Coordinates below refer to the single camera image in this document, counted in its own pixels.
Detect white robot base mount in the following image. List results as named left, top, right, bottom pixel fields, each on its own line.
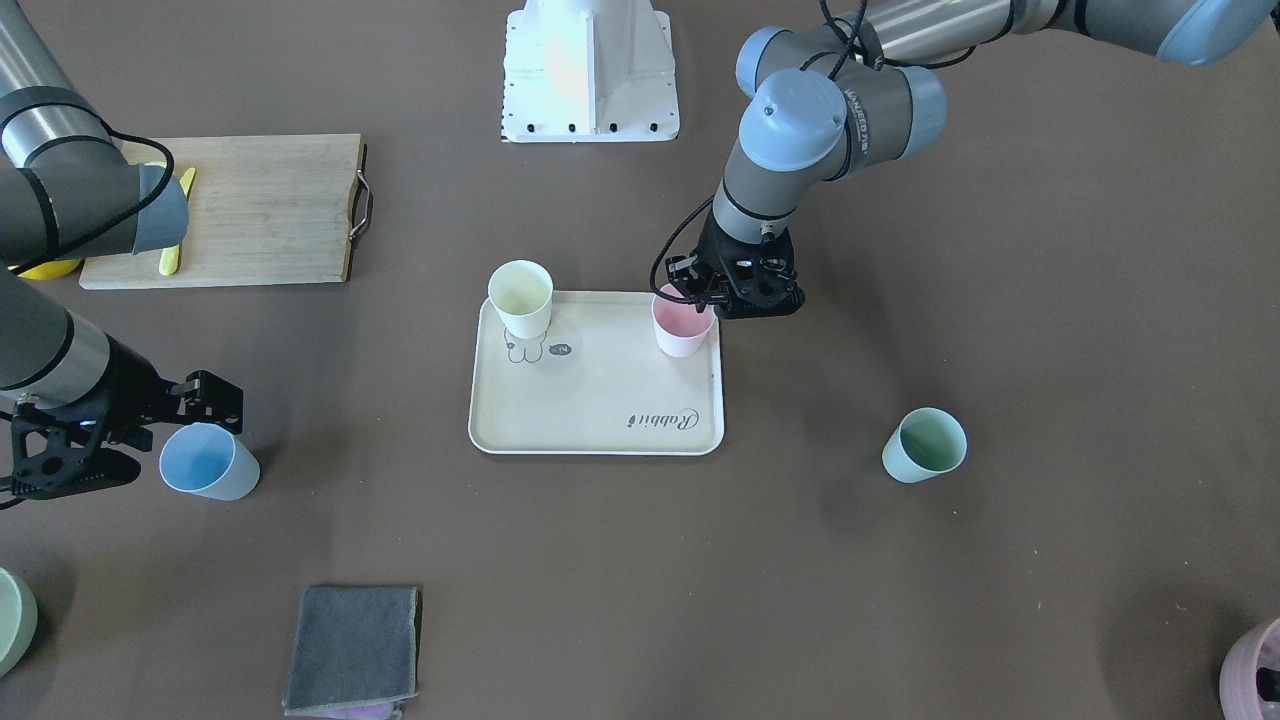
left=500, top=1, right=681, bottom=143

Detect whole lemon lower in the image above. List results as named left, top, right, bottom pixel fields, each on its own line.
left=18, top=259, right=83, bottom=281

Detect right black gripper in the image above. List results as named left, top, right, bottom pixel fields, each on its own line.
left=8, top=340, right=243, bottom=501

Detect pink bowl with ice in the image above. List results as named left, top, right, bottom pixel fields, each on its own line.
left=1219, top=619, right=1279, bottom=719

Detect yellow plastic knife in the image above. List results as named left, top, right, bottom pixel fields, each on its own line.
left=157, top=167, right=197, bottom=277

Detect green bowl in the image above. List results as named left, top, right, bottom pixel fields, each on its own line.
left=1, top=568, right=38, bottom=676

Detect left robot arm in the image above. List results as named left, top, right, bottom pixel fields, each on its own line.
left=649, top=1, right=1277, bottom=319

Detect grey folded cloth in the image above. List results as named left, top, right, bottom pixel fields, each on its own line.
left=282, top=585, right=420, bottom=719

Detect pink plastic cup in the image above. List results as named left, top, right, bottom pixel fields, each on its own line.
left=652, top=292, right=717, bottom=357

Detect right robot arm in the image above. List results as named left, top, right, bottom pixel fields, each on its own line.
left=1, top=1, right=244, bottom=509

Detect green plastic cup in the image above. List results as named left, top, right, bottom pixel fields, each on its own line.
left=881, top=407, right=969, bottom=484

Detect wooden cutting board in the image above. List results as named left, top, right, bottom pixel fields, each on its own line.
left=79, top=135, right=365, bottom=290

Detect yellow plastic cup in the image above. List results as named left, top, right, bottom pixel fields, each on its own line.
left=486, top=259, right=554, bottom=340

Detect blue plastic cup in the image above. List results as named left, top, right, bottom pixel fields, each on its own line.
left=159, top=423, right=261, bottom=502

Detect cream rabbit tray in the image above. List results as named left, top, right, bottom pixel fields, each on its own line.
left=468, top=291, right=724, bottom=456

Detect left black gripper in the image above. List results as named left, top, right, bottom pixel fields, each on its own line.
left=664, top=219, right=806, bottom=320

